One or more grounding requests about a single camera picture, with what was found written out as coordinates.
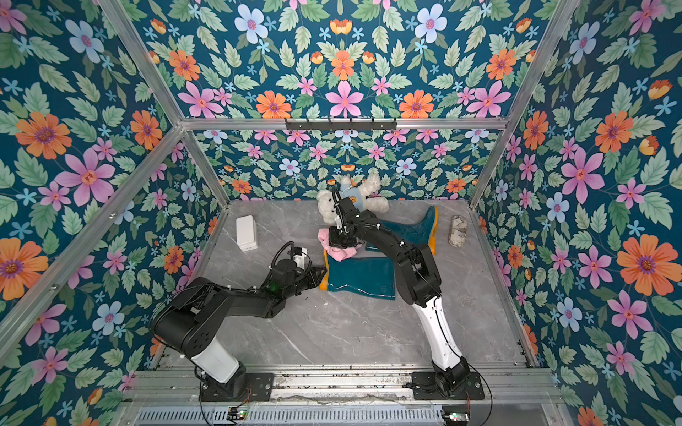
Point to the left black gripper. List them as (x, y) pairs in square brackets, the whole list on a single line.
[(311, 279)]

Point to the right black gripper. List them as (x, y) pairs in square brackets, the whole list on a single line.
[(342, 234)]

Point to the pink cloth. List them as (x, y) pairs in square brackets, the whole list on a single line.
[(338, 254)]

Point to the green rubber boot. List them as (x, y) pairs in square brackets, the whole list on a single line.
[(365, 276), (423, 232)]

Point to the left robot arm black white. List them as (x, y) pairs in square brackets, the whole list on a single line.
[(190, 323)]

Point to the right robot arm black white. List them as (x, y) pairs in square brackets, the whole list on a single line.
[(417, 280)]

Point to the white teddy bear blue shirt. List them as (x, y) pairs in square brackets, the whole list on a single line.
[(364, 196)]

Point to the white rectangular box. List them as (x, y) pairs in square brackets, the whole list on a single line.
[(246, 233)]

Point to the grey white crumpled rag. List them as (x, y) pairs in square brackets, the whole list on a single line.
[(458, 231)]

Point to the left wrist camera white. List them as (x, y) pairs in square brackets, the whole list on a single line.
[(301, 258)]

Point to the black hook rail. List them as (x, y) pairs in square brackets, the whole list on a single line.
[(360, 124)]

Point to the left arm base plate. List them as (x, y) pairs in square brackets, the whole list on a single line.
[(256, 387)]

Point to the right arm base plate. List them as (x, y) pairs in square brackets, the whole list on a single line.
[(427, 386)]

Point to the white ventilated cable duct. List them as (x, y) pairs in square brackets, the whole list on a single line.
[(292, 415)]

